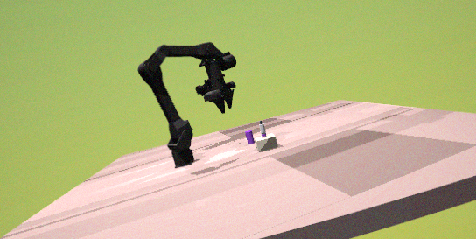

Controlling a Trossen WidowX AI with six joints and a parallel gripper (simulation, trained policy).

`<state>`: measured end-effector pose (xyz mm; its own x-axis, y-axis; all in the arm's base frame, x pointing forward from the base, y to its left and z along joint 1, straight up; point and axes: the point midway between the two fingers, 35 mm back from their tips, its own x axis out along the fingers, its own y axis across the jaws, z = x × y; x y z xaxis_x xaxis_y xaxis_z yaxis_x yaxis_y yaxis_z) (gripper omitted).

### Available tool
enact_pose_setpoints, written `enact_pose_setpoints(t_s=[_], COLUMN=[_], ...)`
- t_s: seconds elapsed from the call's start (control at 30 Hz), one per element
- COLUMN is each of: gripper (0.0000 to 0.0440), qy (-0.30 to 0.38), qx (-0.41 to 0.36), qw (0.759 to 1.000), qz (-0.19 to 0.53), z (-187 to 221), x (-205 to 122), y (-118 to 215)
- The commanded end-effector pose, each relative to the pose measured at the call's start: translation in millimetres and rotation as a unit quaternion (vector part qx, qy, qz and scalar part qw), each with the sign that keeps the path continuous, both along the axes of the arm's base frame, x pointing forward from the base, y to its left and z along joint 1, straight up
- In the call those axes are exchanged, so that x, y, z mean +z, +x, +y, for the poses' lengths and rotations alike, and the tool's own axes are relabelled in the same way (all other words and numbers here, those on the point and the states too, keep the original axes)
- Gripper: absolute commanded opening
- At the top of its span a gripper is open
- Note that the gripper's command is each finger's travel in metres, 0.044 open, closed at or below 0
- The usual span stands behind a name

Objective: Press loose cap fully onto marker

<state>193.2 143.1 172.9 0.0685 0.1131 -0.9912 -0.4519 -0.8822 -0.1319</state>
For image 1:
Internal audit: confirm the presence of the purple cylinder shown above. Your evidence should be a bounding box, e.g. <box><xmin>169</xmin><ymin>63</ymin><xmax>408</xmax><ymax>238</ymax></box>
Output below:
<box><xmin>245</xmin><ymin>130</ymin><xmax>255</xmax><ymax>144</ymax></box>

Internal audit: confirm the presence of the cream block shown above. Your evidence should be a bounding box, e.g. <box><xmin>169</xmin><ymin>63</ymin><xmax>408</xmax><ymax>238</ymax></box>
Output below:
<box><xmin>255</xmin><ymin>134</ymin><xmax>278</xmax><ymax>152</ymax></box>

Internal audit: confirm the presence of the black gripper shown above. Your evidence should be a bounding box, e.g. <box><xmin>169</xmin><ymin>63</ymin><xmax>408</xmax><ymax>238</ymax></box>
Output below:
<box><xmin>204</xmin><ymin>73</ymin><xmax>236</xmax><ymax>114</ymax></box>

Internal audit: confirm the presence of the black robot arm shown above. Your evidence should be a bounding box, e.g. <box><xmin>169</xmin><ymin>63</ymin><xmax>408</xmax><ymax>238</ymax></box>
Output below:
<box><xmin>137</xmin><ymin>42</ymin><xmax>236</xmax><ymax>169</ymax></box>

